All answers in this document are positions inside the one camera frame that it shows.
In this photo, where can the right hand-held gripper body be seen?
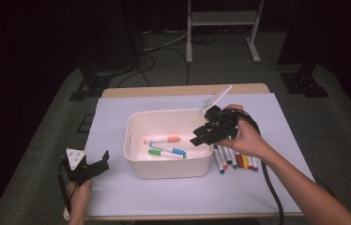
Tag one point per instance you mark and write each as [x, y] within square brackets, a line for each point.
[222, 126]

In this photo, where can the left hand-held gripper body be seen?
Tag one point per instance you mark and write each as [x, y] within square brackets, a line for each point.
[77, 171]

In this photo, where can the light blue marker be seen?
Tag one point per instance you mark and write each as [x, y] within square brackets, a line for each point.
[178, 151]

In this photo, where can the peach marker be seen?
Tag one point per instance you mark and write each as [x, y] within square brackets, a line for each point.
[172, 139]

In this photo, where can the dark blue marker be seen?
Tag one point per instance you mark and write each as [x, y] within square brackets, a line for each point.
[220, 164]

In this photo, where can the orange marker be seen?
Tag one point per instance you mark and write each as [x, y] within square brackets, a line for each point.
[223, 162]

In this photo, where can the black marker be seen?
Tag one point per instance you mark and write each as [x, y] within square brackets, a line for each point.
[228, 157]

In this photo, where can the dark green marker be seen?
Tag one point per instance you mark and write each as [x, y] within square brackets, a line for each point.
[233, 162]

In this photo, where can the yellow marker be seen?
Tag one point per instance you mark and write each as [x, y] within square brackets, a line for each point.
[245, 162]

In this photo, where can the white plastic bin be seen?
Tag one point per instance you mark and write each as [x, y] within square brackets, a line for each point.
[167, 168]

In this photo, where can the purple marker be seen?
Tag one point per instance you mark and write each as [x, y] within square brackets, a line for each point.
[255, 165]

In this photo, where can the person's left hand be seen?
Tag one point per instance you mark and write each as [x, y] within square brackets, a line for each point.
[79, 195]

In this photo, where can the person's right hand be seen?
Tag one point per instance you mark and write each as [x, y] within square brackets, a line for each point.
[248, 140]

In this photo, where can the light purple table mat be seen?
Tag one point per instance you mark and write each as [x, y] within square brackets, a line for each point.
[164, 197]

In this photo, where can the black stand base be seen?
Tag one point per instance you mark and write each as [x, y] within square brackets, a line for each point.
[90, 84]

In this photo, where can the white metal stand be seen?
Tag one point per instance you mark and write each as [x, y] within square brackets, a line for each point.
[220, 18]

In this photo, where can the dark cabinet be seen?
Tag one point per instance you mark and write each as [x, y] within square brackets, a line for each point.
[111, 37]

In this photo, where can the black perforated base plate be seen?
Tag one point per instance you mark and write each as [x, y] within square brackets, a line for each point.
[303, 84]

